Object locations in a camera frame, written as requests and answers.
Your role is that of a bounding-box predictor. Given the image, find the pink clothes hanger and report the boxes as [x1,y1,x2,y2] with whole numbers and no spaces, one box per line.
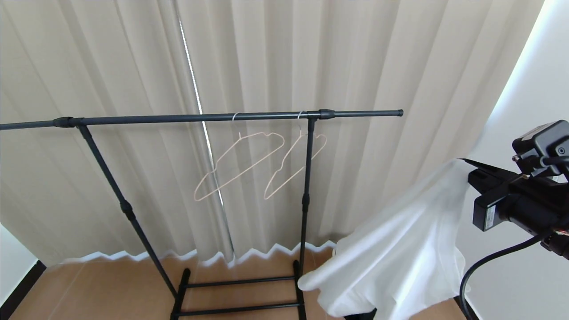
[264,112,327,200]
[194,113,285,202]

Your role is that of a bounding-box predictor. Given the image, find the white printed T-shirt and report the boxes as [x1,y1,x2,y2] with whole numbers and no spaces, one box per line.
[297,159,474,320]

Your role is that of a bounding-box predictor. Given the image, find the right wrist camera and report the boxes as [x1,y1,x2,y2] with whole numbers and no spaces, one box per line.
[512,120,569,182]

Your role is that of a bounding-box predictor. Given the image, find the black cable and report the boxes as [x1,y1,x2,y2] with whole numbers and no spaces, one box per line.
[459,229,556,320]

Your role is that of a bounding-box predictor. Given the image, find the black clothes rack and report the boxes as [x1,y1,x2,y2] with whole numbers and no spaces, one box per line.
[0,109,404,320]

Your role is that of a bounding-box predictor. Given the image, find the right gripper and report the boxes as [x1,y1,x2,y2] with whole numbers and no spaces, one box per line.
[472,180,569,240]

